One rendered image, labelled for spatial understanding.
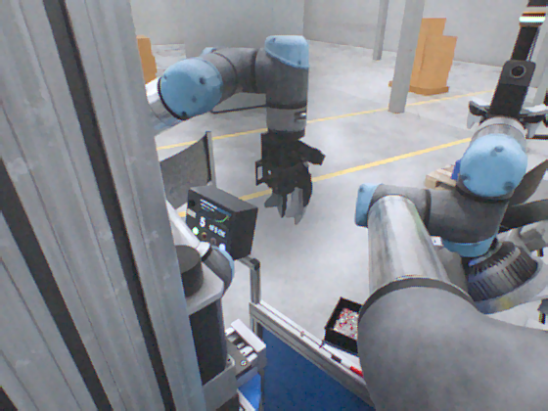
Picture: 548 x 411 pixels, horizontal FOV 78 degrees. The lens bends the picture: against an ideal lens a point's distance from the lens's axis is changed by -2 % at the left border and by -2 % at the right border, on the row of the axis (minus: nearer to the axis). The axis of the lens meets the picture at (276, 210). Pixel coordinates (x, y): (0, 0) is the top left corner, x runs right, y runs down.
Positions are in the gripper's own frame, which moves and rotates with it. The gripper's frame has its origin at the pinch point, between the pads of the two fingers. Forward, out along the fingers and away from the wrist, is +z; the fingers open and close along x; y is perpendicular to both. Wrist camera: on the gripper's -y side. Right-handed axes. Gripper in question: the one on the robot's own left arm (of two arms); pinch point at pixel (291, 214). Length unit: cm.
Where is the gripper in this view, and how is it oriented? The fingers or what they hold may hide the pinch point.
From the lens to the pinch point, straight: 76.0
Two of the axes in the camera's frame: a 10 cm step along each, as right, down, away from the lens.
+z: 0.0, 8.6, 5.1
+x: 7.4, 3.5, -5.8
